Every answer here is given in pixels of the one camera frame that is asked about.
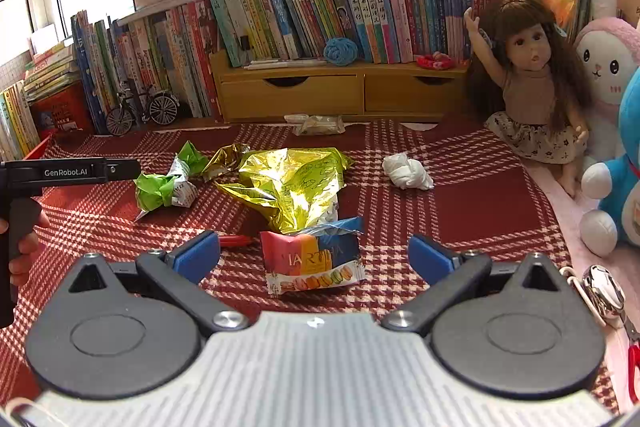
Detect row of thin yellow books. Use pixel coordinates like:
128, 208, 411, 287
0, 79, 41, 162

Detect green white wrapper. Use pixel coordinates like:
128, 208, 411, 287
134, 157, 197, 223

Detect wooden drawer organizer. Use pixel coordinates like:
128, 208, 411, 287
209, 52, 473, 124

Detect small green wrapper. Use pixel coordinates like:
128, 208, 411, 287
175, 140, 211, 175

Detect blue yarn ball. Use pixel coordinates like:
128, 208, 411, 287
323, 37, 359, 68

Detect red plaid blanket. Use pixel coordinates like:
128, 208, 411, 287
0, 117, 621, 413

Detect macaron print snack packet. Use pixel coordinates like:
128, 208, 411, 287
260, 217, 367, 297

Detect blue cat plush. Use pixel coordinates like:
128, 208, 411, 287
580, 67, 640, 258

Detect stack of flat books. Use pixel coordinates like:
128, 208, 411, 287
22, 39, 83, 102

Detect silver round object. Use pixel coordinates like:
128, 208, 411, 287
582, 264, 626, 323

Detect red handled scissors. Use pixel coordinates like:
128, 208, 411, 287
620, 312, 640, 405

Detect crumpled gold wrapper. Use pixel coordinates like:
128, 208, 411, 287
202, 143, 251, 182

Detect long-haired doll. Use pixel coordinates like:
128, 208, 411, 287
462, 0, 593, 198

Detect pink white rabbit plush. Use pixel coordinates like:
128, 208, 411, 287
572, 0, 640, 172

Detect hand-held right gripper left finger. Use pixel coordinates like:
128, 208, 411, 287
69, 228, 251, 334

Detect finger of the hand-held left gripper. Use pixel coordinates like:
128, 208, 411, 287
102, 158, 142, 182

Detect red crochet piece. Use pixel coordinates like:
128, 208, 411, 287
415, 52, 468, 71

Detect red plastic crate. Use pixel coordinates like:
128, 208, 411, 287
30, 82, 96, 135

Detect red plastic tray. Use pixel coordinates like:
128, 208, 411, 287
22, 132, 58, 162

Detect large gold snack bag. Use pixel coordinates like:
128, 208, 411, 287
216, 147, 355, 235

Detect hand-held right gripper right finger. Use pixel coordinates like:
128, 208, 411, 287
380, 233, 566, 336

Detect clear plastic wrapper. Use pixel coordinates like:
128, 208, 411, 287
284, 113, 347, 136

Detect miniature black bicycle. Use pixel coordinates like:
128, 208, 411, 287
105, 84, 180, 138

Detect person's left hand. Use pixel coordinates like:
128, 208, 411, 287
9, 211, 52, 289

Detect white cable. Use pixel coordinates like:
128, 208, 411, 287
559, 264, 591, 308

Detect crumpled white tissue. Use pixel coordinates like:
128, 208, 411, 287
382, 153, 435, 191

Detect row of pale-spined books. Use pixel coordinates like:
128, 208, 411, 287
70, 0, 223, 135

